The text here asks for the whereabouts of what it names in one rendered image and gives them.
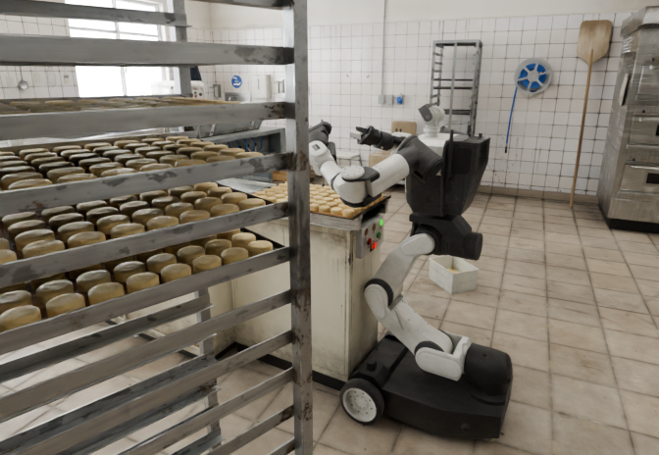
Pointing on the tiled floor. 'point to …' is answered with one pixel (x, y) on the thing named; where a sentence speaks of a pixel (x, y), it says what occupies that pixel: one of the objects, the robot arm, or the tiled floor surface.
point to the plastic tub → (453, 274)
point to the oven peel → (590, 35)
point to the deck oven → (633, 131)
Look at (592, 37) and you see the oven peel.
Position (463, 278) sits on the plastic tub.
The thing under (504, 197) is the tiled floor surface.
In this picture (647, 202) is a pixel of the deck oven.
